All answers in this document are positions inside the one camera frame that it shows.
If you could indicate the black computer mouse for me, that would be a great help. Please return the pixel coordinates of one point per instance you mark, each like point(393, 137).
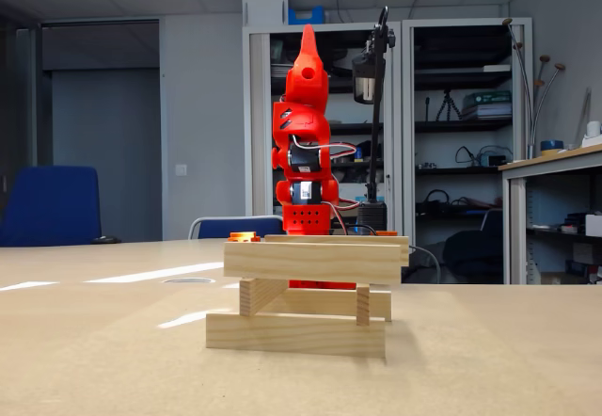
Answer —
point(106, 240)

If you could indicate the grey door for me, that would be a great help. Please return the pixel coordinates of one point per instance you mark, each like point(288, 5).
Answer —
point(106, 152)

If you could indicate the white cup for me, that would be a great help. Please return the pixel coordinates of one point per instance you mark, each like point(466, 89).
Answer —
point(593, 129)

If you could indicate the blue plastic box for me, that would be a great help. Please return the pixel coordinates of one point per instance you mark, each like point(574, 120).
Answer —
point(305, 17)

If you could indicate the blue office chair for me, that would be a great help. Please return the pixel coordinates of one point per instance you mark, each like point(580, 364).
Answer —
point(52, 204)

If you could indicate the black jacket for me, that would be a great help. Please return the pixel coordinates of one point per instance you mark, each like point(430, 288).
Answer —
point(470, 256)

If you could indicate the white small box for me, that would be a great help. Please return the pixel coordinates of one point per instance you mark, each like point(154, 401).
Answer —
point(593, 225)

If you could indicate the white paper pile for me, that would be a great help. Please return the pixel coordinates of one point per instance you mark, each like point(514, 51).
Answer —
point(593, 141)

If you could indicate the red robot arm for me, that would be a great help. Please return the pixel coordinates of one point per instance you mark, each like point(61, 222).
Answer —
point(305, 218)

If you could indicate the dark office chair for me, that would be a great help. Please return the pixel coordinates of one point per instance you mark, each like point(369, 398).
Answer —
point(493, 220)

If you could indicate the white light switch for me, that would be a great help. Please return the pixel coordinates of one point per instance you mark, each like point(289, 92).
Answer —
point(181, 170)

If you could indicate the blue tape roll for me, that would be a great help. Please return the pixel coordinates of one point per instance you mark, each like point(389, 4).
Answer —
point(551, 145)

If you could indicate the brown fibreboard sheet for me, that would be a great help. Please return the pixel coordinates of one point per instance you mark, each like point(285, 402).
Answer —
point(282, 388)

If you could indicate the grey metal cabinet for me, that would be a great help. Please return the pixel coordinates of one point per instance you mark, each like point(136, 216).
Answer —
point(496, 21)
point(258, 129)

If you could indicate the green book stack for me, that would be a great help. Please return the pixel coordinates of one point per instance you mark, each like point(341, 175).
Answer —
point(486, 105)

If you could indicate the orange table clamp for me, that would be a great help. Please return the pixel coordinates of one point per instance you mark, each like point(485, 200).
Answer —
point(243, 236)
point(388, 233)

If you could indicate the grey side table wooden top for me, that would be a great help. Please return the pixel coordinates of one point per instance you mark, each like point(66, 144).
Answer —
point(574, 161)

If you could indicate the white flat box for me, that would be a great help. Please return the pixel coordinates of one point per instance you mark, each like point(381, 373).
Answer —
point(497, 68)

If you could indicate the black gooseneck stand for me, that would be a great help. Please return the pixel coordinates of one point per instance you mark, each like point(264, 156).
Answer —
point(371, 220)

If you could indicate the white paper stack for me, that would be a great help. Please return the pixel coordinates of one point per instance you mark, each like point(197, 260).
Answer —
point(281, 70)

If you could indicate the blue chair grey frame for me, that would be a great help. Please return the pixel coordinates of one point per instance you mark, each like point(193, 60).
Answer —
point(211, 228)

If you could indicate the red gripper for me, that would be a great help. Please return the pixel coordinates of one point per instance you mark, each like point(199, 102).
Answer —
point(307, 78)

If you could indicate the black mini tripod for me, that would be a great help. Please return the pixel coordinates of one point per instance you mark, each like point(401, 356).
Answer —
point(448, 98)

